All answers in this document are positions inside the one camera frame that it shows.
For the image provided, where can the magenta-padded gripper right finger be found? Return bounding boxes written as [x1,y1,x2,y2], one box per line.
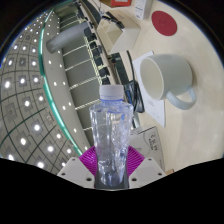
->
[126,145,167,188]

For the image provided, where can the round ceiling lights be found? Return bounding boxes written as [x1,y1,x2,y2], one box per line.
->
[0,19,88,169]

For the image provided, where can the small white pack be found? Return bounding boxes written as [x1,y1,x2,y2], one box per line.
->
[134,0,154,20]

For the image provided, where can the flat round red coaster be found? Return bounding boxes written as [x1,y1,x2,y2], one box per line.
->
[151,10,178,37]

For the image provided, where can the white ceramic mug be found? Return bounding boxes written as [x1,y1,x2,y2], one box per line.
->
[139,53,198,110]

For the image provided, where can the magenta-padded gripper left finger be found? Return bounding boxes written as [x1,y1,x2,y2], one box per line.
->
[56,146,99,188]

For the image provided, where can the long curved conference desk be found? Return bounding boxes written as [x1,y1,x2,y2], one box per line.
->
[78,0,134,88]

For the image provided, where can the clear plastic water bottle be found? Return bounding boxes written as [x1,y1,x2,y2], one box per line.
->
[89,84,134,187]

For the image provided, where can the black desk device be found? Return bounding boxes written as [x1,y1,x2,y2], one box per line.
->
[123,81,146,113]

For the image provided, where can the row of black office chairs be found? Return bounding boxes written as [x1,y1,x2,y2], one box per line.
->
[74,0,116,86]

